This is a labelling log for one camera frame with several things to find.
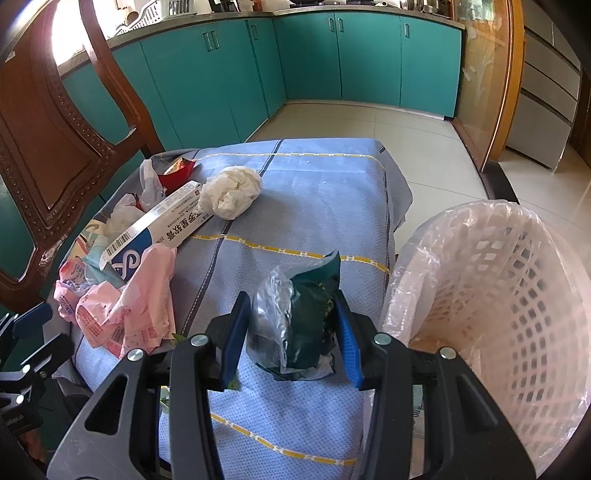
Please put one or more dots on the red snack packet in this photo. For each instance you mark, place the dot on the red snack packet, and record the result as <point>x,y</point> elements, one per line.
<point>178,177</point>

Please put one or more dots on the black door threshold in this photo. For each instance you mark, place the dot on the black door threshold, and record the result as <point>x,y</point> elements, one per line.
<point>501,180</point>

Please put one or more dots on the white box with blue print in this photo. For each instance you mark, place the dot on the white box with blue print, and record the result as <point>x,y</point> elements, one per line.
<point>157,221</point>

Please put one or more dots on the wooden framed glass door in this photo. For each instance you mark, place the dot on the wooden framed glass door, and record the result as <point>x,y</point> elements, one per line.
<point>485,78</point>

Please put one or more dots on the green snack bag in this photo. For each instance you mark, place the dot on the green snack bag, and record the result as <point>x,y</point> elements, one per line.
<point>309,314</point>

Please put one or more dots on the small pink printed wrapper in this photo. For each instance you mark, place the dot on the small pink printed wrapper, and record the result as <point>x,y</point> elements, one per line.
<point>69,286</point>

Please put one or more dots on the white plastic lattice basket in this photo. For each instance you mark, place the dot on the white plastic lattice basket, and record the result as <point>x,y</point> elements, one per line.
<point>531,323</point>

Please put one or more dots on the white plastic bag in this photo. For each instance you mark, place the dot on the white plastic bag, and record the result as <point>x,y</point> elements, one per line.
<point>147,184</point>

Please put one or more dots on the blue woven cloth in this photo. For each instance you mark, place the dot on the blue woven cloth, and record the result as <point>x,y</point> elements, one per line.
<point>314,207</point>

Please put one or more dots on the grey drawer cabinet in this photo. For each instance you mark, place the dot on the grey drawer cabinet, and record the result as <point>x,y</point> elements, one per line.
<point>545,92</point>

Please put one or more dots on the white dish rack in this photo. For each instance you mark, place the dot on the white dish rack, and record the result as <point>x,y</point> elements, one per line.
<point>152,16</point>

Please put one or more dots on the large pink printed wrapper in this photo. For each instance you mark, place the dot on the large pink printed wrapper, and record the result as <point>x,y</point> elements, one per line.
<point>138,300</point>

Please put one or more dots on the beige striped paper pack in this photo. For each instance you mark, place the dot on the beige striped paper pack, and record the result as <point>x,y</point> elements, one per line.
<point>92,258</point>

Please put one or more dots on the green leaf sprig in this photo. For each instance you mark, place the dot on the green leaf sprig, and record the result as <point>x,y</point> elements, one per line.
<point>233,383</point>

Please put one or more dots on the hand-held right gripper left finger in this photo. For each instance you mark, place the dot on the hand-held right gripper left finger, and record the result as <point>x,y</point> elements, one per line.
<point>235,341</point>

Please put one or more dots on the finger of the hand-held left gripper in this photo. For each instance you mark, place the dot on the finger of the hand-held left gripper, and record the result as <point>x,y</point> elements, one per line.
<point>32,321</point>
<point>41,357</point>

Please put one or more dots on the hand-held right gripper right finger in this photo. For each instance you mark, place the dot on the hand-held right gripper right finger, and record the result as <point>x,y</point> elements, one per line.
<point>348,350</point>

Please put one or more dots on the crumpled white tissue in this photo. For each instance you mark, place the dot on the crumpled white tissue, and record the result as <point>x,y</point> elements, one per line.
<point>231,191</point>

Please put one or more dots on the carved wooden chair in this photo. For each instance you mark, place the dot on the carved wooden chair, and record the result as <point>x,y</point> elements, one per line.
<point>51,138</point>

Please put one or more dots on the clear plastic bag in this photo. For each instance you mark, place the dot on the clear plastic bag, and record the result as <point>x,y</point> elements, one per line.
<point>268,309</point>

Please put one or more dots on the teal kitchen cabinets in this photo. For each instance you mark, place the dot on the teal kitchen cabinets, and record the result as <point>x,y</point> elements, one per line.
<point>221,78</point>

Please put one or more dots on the translucent pink bin liner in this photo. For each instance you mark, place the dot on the translucent pink bin liner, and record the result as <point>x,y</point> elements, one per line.
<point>415,286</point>

